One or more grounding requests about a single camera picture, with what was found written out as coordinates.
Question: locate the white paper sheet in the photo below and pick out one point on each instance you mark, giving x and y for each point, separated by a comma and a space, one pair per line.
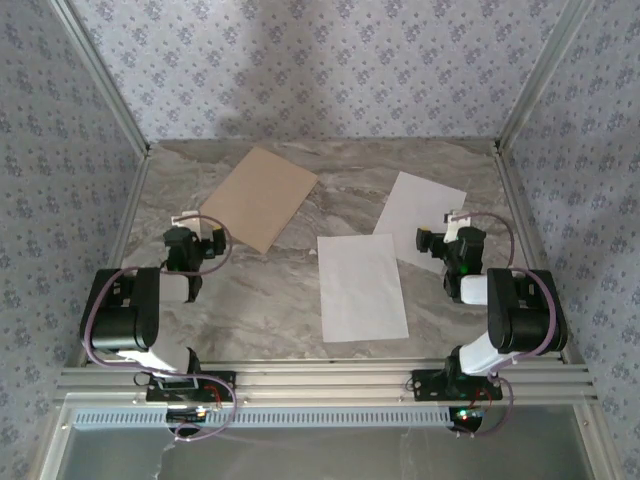
360, 290
415, 210

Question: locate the brown cardboard folder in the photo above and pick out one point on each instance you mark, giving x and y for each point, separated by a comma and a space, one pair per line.
260, 200

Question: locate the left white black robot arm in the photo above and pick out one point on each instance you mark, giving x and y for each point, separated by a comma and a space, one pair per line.
125, 325

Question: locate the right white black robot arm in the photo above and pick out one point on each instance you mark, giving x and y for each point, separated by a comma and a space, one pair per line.
525, 325

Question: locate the small circuit board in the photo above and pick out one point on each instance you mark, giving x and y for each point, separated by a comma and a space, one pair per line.
187, 414
467, 414

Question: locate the grey metal panel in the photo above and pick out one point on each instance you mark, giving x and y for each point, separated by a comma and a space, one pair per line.
325, 455

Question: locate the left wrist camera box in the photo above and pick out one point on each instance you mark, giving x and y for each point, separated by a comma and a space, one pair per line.
179, 239

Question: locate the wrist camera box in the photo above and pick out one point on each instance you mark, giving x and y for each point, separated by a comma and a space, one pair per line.
179, 239
472, 240

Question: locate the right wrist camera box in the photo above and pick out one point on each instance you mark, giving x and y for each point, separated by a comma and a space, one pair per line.
472, 240

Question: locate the left aluminium side rail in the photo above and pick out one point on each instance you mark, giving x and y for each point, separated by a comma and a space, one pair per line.
120, 240

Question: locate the aluminium side rail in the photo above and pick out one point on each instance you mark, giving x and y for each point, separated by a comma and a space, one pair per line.
120, 240
522, 220

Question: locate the right aluminium side rail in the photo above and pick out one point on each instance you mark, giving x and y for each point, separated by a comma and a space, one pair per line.
522, 220

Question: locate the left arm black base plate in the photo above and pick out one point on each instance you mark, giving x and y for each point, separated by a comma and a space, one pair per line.
220, 380

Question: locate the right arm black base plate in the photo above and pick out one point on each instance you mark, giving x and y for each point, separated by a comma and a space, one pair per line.
425, 385

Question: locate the wide aluminium frame rail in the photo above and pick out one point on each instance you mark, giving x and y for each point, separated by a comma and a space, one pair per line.
325, 380

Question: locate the left aluminium frame post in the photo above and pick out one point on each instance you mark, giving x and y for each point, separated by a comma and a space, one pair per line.
102, 75

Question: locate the aluminium frame post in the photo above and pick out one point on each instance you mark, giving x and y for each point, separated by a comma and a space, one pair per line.
543, 75
102, 75

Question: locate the right aluminium frame post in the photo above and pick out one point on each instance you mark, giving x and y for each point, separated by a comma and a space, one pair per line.
543, 75

